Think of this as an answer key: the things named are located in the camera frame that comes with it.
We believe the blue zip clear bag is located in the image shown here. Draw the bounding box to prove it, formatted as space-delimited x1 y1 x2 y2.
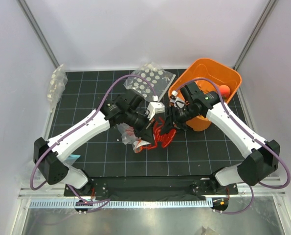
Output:
15 154 80 192

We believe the red toy lobster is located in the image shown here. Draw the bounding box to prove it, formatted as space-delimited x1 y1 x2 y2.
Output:
125 117 177 150

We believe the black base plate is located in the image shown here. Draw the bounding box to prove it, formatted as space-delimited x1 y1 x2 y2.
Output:
77 175 238 201

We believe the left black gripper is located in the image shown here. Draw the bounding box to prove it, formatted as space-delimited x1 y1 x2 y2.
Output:
125 109 157 144

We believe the orange zip top bag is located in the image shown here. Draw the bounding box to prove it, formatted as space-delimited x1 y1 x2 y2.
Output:
116 123 157 153

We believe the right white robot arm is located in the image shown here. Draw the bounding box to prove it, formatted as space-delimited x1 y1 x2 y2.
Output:
162 82 280 194

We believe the orange plastic basket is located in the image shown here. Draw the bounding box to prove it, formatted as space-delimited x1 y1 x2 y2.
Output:
168 58 242 132

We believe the clear bag at wall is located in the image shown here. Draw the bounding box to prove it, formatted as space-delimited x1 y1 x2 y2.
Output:
47 64 68 112

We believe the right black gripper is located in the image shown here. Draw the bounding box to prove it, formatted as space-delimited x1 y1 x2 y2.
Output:
159 102 200 138

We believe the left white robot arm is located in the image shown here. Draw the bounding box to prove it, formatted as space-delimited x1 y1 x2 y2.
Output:
30 93 164 196

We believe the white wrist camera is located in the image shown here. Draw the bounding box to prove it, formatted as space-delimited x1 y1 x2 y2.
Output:
147 102 165 120
170 97 185 109

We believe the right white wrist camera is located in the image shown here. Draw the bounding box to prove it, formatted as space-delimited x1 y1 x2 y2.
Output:
170 97 185 109

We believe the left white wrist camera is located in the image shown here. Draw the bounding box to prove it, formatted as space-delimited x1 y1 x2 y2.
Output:
147 102 165 120

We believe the white dotted zip bag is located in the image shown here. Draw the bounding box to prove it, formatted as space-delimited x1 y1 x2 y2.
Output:
124 62 176 102

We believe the toy peach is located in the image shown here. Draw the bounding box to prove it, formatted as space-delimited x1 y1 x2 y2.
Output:
219 85 231 99

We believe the slotted cable duct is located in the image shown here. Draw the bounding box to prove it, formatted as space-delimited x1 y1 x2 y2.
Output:
29 198 213 209

